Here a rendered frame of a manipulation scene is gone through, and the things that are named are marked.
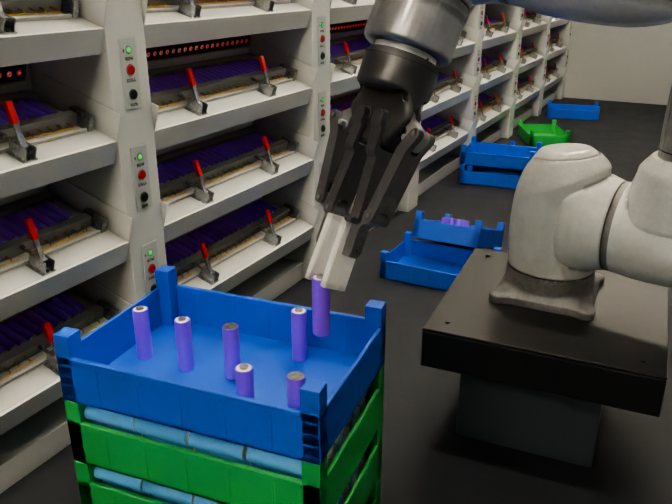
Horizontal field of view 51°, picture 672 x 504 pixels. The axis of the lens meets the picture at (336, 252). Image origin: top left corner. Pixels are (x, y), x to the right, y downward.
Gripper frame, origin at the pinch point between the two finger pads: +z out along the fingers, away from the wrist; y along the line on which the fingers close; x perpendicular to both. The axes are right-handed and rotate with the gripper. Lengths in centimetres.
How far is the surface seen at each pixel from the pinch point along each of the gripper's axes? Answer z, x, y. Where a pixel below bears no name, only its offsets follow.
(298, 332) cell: 11.1, -5.7, 7.5
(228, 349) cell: 14.5, 2.0, 8.9
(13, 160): 7, 12, 63
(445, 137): -40, -177, 147
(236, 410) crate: 17.0, 6.2, -0.8
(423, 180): -19, -164, 139
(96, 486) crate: 34.3, 8.5, 15.2
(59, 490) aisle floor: 59, -8, 54
